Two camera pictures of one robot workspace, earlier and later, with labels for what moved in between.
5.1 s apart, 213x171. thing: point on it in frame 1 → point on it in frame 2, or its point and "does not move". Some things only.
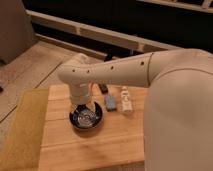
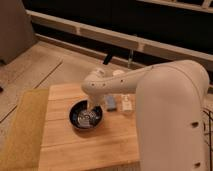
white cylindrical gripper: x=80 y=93 → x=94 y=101
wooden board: x=117 y=144 does not move
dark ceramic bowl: x=83 y=118 does not move
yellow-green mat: x=22 y=149 does not move
